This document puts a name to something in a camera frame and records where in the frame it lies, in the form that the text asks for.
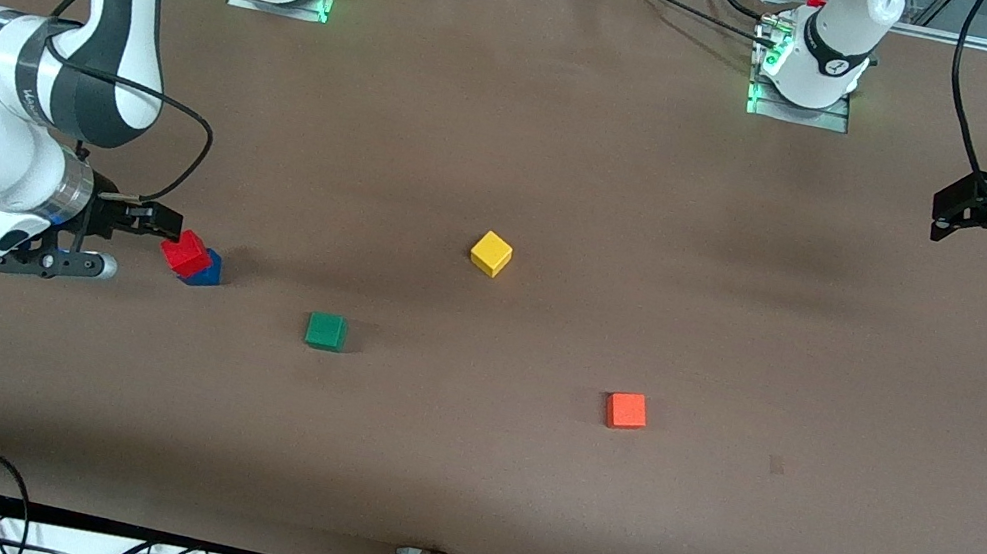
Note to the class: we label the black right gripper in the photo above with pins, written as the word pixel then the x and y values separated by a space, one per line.
pixel 105 211

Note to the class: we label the red cube block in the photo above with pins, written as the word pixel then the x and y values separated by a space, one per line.
pixel 186 253

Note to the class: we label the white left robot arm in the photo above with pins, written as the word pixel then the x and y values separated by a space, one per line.
pixel 838 23

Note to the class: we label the blue cube block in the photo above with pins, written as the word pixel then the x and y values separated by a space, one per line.
pixel 210 273

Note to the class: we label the green cube block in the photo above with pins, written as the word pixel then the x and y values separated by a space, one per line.
pixel 326 331

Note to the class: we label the yellow cube block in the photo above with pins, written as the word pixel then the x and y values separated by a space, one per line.
pixel 491 253

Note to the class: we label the orange cube block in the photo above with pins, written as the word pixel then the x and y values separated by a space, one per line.
pixel 626 410

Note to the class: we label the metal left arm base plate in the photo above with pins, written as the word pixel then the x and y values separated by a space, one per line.
pixel 836 122

